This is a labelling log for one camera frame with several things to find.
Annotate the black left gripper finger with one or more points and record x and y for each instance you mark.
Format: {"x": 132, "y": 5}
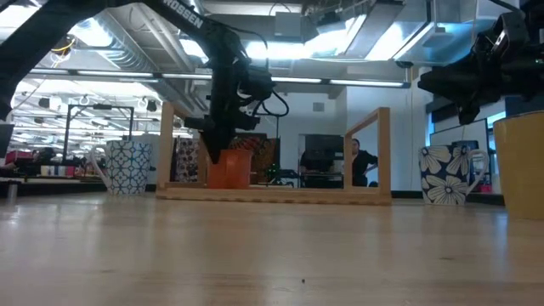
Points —
{"x": 211, "y": 144}
{"x": 222, "y": 144}

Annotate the white mug blue geometric pattern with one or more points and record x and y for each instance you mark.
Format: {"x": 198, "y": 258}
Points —
{"x": 127, "y": 168}

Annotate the wooden mug rack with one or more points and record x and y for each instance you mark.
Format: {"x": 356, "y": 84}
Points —
{"x": 276, "y": 194}

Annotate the silver ceiling air duct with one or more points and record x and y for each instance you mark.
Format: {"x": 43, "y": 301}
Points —
{"x": 382, "y": 34}

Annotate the person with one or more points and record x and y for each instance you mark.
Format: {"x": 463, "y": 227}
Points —
{"x": 361, "y": 163}

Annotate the blue mug white flowers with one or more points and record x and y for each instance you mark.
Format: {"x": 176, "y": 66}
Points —
{"x": 444, "y": 176}

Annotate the black metal frame stand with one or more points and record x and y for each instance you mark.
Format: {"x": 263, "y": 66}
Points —
{"x": 67, "y": 132}

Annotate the orange enamel mug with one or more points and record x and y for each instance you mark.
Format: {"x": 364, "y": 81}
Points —
{"x": 231, "y": 170}

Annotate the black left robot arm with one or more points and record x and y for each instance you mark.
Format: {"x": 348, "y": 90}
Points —
{"x": 187, "y": 15}

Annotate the dark desk with monitor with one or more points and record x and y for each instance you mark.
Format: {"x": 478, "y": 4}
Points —
{"x": 321, "y": 163}

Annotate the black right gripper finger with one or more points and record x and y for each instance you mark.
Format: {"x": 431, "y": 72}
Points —
{"x": 442, "y": 87}
{"x": 469, "y": 112}

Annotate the long ceiling light strip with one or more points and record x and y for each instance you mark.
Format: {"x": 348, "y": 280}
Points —
{"x": 127, "y": 73}

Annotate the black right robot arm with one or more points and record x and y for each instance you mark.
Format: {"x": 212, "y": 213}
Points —
{"x": 536, "y": 25}

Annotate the patterned fabric panels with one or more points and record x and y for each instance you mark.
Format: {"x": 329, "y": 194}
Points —
{"x": 187, "y": 159}

